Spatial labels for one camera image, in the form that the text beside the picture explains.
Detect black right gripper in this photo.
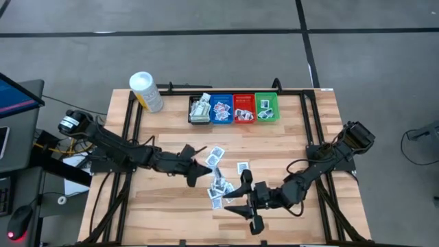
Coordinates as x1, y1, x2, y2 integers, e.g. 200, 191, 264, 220
222, 169, 265, 236

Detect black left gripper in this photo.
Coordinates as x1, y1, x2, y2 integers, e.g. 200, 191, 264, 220
176, 152, 213, 188

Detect black slotted plastic basket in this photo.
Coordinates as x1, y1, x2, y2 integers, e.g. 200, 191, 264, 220
187, 94, 211, 125

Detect blue slotted plastic basket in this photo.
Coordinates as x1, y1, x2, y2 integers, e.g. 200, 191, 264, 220
209, 93, 235, 125

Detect red slotted plastic basket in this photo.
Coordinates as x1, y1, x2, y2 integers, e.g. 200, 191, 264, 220
233, 93, 257, 124

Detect white wipes canister yellow label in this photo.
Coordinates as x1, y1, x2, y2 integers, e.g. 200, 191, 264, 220
128, 71, 165, 114

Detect green slotted plastic basket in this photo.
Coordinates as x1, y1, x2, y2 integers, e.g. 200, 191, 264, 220
254, 91, 281, 124

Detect white paper sheet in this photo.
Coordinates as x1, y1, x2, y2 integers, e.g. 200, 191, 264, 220
63, 152, 91, 197

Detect black diagonal support beam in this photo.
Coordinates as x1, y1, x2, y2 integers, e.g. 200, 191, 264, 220
32, 130, 93, 188

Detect laptop with blue screen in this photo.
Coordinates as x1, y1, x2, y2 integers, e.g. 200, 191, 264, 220
0, 79, 46, 174

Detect black computer mouse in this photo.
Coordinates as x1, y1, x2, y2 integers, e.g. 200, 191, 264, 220
6, 204, 34, 243

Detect grey stand foot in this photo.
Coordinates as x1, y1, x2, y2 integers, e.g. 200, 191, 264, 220
406, 119, 439, 141

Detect black keyboard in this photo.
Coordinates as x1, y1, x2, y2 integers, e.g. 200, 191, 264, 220
0, 176, 14, 217

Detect smartphone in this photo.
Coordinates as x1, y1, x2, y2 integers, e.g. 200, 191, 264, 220
0, 126, 11, 161

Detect monitor with blue screen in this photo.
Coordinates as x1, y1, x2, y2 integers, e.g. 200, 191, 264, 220
0, 71, 47, 119

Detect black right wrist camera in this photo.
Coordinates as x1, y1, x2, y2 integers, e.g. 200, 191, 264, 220
254, 181, 271, 204

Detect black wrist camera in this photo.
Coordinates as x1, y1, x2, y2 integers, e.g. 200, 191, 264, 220
180, 143, 198, 159
254, 181, 271, 204

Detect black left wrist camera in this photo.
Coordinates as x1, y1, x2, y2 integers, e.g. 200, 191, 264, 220
180, 143, 198, 159

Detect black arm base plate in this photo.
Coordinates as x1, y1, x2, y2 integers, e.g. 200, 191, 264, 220
305, 143, 359, 173
90, 145, 140, 174

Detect black cable along frame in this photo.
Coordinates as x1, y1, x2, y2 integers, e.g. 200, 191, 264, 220
88, 171, 114, 238

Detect thin black cable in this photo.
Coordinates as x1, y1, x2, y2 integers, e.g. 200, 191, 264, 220
43, 94, 108, 116

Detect black floor cable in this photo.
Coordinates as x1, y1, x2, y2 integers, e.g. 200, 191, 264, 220
400, 129, 439, 167

